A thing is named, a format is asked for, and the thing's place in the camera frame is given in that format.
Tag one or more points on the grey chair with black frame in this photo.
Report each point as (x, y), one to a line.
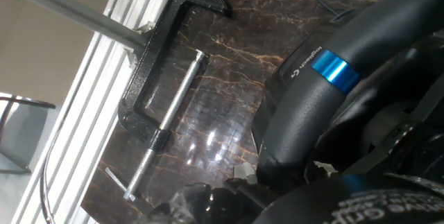
(21, 130)

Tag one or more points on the dark brown marble mat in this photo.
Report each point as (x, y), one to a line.
(225, 88)

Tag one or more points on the black C-clamp with steel screw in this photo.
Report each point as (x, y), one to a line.
(156, 54)

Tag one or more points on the black racing steering wheel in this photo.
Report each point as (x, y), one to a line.
(301, 113)

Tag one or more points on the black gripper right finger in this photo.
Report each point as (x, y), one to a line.
(324, 169)

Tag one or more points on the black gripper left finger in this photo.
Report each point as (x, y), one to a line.
(243, 196)

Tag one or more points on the aluminium profile post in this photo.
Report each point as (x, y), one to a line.
(69, 9)

